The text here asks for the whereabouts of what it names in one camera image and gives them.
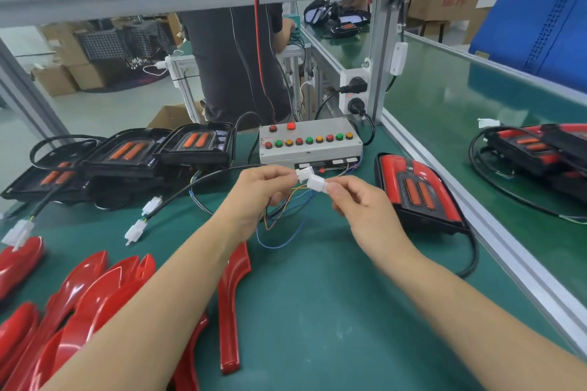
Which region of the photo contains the person's left hand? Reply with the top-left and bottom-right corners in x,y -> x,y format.
215,164 -> 300,243

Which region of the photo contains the person's right hand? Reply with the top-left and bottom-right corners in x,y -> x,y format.
325,175 -> 416,265

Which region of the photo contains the pile of black lamp housings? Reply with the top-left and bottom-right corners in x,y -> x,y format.
0,120 -> 267,250

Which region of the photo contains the person's right forearm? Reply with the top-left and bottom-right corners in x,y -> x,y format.
380,241 -> 587,391

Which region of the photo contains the person's left forearm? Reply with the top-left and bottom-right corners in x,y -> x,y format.
41,221 -> 249,391

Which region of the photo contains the beige test button box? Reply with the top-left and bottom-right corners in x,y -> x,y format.
259,117 -> 364,169

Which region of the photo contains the low open cardboard carton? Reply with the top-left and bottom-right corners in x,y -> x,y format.
147,104 -> 194,131

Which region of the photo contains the white metal stand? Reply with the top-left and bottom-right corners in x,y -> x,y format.
165,54 -> 203,123

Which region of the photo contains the white power strip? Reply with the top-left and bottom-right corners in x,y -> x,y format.
339,64 -> 372,122

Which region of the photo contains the pile of red lens covers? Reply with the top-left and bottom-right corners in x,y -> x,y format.
0,235 -> 253,391

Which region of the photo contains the large cardboard box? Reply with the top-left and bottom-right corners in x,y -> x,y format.
41,21 -> 111,91

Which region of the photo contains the black mesh basket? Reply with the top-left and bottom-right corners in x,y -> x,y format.
75,27 -> 157,62

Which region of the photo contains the small cardboard box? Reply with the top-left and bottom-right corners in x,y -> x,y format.
32,65 -> 79,97

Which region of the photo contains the blue plastic crate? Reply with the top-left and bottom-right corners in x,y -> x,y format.
468,0 -> 587,94

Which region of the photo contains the white switch box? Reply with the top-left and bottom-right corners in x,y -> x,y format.
389,40 -> 409,76

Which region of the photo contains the red power cable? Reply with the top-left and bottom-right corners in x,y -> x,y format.
253,0 -> 276,122

